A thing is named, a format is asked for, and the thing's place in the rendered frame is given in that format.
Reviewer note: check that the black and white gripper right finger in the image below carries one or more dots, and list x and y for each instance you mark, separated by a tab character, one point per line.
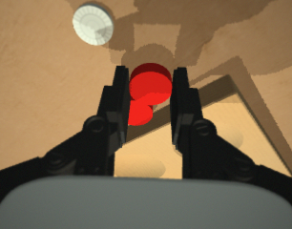
205	154

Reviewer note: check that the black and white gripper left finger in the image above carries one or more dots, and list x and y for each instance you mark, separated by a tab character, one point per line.
90	152

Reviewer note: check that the tan tray with round pockets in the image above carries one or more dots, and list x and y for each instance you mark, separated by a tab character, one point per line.
222	103

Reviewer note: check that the red disc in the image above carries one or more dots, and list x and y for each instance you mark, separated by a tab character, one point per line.
150	84
139	113

